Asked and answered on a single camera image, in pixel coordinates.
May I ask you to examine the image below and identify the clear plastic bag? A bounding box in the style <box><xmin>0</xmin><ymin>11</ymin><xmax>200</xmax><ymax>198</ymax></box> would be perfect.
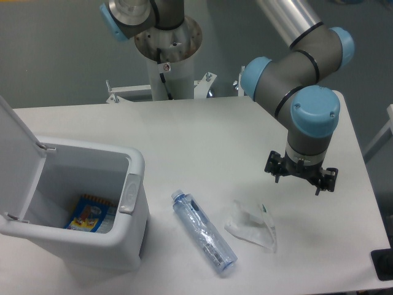
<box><xmin>224</xmin><ymin>200</ymin><xmax>277</xmax><ymax>253</ymax></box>

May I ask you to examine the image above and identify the white trash can lid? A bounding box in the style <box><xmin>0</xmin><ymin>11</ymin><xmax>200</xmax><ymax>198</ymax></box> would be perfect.
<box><xmin>1</xmin><ymin>98</ymin><xmax>46</xmax><ymax>220</ymax></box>

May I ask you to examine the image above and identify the white plastic trash can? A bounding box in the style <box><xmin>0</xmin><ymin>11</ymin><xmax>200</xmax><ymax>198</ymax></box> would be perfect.
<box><xmin>1</xmin><ymin>136</ymin><xmax>150</xmax><ymax>271</ymax></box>

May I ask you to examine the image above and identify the blue snack wrapper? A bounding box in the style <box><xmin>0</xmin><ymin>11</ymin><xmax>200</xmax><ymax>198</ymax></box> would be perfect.
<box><xmin>64</xmin><ymin>194</ymin><xmax>117</xmax><ymax>234</ymax></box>

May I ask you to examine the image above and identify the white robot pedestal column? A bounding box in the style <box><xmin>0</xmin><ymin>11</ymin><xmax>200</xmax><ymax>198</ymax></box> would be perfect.
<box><xmin>134</xmin><ymin>16</ymin><xmax>203</xmax><ymax>101</ymax></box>

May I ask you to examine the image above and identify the black clamp at table edge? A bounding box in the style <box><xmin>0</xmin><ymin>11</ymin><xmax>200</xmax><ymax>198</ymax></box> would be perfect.
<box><xmin>371</xmin><ymin>248</ymin><xmax>392</xmax><ymax>281</ymax></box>

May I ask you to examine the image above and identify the white frame leg right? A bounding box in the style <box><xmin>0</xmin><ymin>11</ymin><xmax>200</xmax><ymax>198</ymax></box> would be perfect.
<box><xmin>363</xmin><ymin>104</ymin><xmax>392</xmax><ymax>163</ymax></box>

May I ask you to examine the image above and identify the clear plastic water bottle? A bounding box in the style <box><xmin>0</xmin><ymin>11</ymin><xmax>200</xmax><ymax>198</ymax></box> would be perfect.
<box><xmin>171</xmin><ymin>190</ymin><xmax>238</xmax><ymax>274</ymax></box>

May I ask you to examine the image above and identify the white upright bracket post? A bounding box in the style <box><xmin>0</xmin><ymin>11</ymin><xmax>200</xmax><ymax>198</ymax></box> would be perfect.
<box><xmin>233</xmin><ymin>65</ymin><xmax>245</xmax><ymax>96</ymax></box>

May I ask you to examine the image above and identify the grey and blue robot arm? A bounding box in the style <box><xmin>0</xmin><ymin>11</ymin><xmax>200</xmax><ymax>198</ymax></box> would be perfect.
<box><xmin>99</xmin><ymin>1</ymin><xmax>354</xmax><ymax>192</ymax></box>

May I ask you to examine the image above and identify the black cable on pedestal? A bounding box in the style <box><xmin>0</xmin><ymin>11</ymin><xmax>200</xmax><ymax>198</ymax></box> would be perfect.
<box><xmin>156</xmin><ymin>47</ymin><xmax>173</xmax><ymax>101</ymax></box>

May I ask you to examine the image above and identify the white metal frame bracket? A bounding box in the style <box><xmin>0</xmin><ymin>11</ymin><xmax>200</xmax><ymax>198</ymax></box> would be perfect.
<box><xmin>106</xmin><ymin>80</ymin><xmax>152</xmax><ymax>104</ymax></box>

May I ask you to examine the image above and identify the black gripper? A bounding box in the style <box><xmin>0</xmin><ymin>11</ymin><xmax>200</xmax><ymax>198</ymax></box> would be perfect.
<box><xmin>265</xmin><ymin>151</ymin><xmax>338</xmax><ymax>195</ymax></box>

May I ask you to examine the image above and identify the white bracket with bolt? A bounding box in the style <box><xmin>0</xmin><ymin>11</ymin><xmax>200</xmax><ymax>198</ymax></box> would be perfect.
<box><xmin>194</xmin><ymin>72</ymin><xmax>217</xmax><ymax>99</ymax></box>

